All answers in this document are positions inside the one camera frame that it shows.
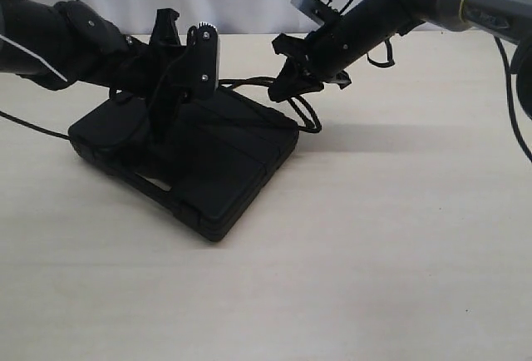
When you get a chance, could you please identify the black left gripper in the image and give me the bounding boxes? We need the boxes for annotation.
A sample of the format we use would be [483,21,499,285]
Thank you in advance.
[108,8,195,143]

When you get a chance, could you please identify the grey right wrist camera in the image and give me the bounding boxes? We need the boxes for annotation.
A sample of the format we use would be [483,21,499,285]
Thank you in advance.
[290,0,334,26]

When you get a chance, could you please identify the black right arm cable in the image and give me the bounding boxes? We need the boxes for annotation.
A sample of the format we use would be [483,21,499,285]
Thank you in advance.
[344,0,532,162]

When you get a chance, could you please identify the black braided rope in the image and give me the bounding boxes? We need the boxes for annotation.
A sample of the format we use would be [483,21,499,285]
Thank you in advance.
[215,76,323,134]

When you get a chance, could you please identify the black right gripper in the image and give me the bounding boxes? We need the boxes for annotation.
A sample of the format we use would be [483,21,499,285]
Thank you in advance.
[268,23,353,101]

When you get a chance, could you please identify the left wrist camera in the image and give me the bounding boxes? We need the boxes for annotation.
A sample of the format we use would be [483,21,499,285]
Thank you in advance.
[184,22,219,100]

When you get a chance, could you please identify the black plastic tool case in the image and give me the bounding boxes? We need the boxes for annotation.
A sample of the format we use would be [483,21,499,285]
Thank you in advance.
[68,88,299,242]

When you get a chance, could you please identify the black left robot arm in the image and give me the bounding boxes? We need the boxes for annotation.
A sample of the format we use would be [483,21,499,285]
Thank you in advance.
[1,0,212,149]

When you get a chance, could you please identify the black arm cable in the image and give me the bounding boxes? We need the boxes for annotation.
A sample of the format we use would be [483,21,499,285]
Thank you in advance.
[0,34,71,140]
[344,0,532,162]

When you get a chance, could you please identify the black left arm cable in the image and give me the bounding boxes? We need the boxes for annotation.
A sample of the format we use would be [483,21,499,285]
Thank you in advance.
[0,34,71,140]

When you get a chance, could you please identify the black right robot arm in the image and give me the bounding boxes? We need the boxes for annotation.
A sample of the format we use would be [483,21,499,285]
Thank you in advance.
[268,0,531,114]

